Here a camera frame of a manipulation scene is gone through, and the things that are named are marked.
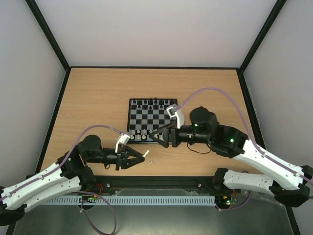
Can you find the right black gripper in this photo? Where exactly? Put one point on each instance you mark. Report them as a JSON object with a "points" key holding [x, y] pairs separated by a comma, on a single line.
{"points": [[172, 137]]}

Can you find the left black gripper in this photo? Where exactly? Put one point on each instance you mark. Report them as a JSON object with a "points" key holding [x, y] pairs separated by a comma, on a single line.
{"points": [[124, 153]]}

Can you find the white king piece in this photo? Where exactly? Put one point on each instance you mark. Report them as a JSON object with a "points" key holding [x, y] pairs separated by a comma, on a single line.
{"points": [[146, 153]]}

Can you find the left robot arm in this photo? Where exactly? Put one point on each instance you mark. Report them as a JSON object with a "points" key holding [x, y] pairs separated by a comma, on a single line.
{"points": [[17, 200]]}

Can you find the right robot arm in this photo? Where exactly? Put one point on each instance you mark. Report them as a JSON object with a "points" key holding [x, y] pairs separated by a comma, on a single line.
{"points": [[279, 179]]}

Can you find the black pieces row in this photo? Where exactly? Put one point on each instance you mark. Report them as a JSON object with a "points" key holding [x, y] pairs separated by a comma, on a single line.
{"points": [[151, 103]]}

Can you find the left electronics board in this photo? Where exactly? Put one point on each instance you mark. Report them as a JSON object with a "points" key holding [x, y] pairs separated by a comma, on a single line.
{"points": [[92, 199]]}

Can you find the electronics board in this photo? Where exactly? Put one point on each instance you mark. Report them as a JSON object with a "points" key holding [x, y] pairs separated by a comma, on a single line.
{"points": [[228, 199], [92, 199]]}

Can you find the right electronics board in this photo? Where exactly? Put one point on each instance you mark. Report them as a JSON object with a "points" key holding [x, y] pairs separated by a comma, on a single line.
{"points": [[228, 199]]}

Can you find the black and grey chessboard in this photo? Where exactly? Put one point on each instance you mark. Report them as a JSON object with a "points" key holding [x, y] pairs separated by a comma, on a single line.
{"points": [[146, 120]]}

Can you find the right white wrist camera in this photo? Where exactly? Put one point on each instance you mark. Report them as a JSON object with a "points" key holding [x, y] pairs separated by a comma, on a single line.
{"points": [[174, 112]]}

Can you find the black frame rail front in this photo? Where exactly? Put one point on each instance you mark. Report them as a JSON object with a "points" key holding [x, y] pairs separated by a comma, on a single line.
{"points": [[156, 182]]}

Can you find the white slotted cable duct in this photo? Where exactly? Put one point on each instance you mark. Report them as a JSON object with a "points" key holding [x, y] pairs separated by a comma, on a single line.
{"points": [[138, 201]]}

